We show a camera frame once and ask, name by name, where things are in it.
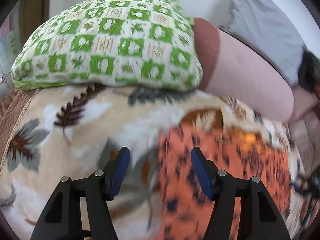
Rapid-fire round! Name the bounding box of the orange black floral garment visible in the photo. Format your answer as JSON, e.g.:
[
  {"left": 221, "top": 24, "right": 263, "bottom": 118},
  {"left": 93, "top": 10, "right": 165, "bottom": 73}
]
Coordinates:
[{"left": 157, "top": 126, "right": 300, "bottom": 239}]

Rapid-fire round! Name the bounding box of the striped brown beige bedding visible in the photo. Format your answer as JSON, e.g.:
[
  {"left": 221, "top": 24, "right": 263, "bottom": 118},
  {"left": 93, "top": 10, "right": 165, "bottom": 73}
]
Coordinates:
[{"left": 289, "top": 111, "right": 320, "bottom": 176}]

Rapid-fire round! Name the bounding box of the beige leaf pattern blanket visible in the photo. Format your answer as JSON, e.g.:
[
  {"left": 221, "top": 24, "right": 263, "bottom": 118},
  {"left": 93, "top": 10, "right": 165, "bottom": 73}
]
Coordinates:
[{"left": 1, "top": 85, "right": 304, "bottom": 239}]

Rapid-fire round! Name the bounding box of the pink maroon bolster cushion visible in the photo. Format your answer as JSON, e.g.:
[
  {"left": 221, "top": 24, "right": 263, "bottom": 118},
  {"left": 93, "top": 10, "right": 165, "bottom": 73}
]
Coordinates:
[{"left": 193, "top": 18, "right": 319, "bottom": 122}]

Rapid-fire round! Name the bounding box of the black fluffy item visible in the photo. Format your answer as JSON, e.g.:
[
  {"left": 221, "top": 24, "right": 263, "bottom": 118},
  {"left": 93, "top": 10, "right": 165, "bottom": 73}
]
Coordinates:
[{"left": 298, "top": 48, "right": 320, "bottom": 93}]

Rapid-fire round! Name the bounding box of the green white checked pillow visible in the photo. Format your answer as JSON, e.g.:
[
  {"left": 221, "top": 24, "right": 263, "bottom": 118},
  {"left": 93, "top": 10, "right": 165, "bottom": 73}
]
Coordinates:
[{"left": 11, "top": 0, "right": 203, "bottom": 90}]

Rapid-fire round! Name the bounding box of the grey pillow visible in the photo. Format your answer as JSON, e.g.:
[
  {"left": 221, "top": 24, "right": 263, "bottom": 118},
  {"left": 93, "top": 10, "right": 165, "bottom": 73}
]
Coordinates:
[{"left": 220, "top": 0, "right": 305, "bottom": 87}]

